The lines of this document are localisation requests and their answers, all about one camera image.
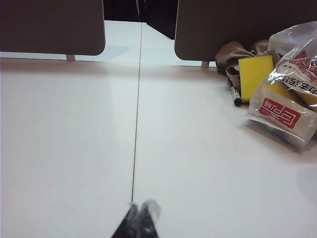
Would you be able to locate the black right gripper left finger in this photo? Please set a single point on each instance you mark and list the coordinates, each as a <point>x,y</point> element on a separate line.
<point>125,226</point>

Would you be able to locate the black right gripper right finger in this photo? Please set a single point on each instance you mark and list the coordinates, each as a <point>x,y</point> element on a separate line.
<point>149,223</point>

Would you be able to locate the brown crumpled cloth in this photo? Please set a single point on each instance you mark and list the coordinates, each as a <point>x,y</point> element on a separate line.
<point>229,53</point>

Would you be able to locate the yellow black scouring sponge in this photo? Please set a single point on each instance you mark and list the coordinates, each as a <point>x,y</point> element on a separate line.
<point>284,90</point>
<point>253,77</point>

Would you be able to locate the large brown desk partition panel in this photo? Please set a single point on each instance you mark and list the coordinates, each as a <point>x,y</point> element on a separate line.
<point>49,24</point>

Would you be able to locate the small black marker pen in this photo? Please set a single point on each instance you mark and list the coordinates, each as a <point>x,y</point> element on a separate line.
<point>235,95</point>

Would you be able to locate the clear plastic bag red print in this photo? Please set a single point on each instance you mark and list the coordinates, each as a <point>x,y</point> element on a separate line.
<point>280,119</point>

